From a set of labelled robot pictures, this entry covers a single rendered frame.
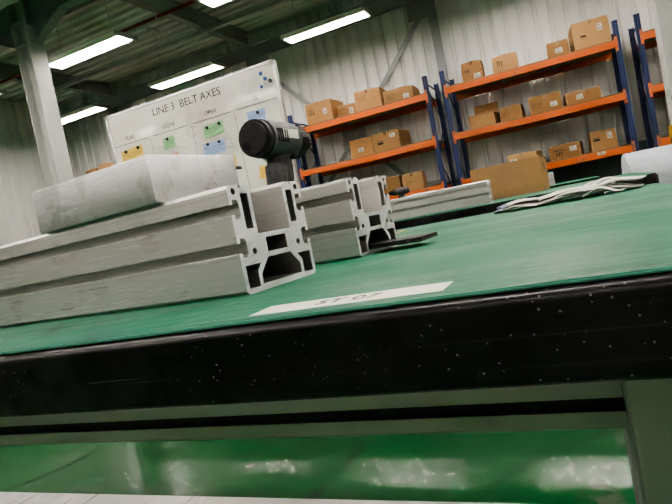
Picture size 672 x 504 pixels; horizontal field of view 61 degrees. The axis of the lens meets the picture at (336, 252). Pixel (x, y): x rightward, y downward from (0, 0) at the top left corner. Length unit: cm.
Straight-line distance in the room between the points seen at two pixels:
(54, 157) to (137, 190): 884
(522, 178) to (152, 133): 281
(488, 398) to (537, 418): 3
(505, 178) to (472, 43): 893
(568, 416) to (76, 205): 43
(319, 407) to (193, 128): 388
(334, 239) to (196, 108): 365
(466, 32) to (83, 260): 1110
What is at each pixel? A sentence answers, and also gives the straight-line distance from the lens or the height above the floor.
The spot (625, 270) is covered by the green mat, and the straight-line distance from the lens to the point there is 26.
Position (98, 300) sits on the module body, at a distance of 56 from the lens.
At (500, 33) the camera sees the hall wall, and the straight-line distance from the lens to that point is 1140.
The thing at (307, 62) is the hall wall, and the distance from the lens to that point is 1249.
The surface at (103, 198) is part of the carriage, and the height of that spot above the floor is 88.
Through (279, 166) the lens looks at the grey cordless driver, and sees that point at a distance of 90.
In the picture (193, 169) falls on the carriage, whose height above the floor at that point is 89.
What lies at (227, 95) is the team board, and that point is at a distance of 409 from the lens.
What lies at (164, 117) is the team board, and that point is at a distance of 439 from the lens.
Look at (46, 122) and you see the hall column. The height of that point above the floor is 305.
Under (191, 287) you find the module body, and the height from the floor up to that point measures 79.
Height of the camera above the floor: 82
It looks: 3 degrees down
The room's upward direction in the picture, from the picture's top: 11 degrees counter-clockwise
